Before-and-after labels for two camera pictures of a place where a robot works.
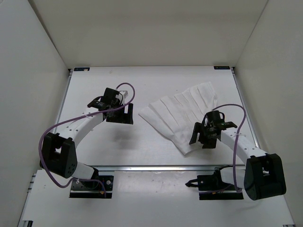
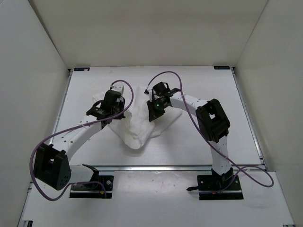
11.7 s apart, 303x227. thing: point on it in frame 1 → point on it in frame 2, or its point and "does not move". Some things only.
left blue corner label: [81, 69] does not move
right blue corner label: [221, 67] does not move
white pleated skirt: [177, 115] → [135, 128]
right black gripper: [199, 128] → [154, 114]
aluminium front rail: [156, 167] does not move
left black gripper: [125, 117] does not move
